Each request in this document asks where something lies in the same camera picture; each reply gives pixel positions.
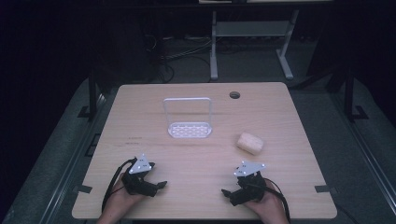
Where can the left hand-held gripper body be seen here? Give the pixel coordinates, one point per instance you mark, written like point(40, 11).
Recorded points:
point(140, 183)

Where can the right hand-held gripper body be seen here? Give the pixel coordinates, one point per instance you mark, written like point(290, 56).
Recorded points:
point(249, 186)

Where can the clear plastic rack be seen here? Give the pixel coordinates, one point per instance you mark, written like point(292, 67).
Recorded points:
point(190, 130)

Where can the person's right hand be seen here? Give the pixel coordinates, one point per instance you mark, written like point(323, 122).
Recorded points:
point(266, 202)

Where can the person's left hand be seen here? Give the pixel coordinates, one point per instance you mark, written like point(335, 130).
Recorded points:
point(123, 199)

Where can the grey tape strip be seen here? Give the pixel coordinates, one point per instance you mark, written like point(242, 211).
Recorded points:
point(322, 188)
point(83, 188)

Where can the dark round table grommet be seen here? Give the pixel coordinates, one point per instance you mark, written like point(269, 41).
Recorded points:
point(234, 95)

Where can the black metal stand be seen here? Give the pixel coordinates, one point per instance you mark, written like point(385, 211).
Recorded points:
point(92, 93)
point(350, 93)

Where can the white metal desk frame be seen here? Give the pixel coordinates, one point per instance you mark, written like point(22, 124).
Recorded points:
point(249, 29)

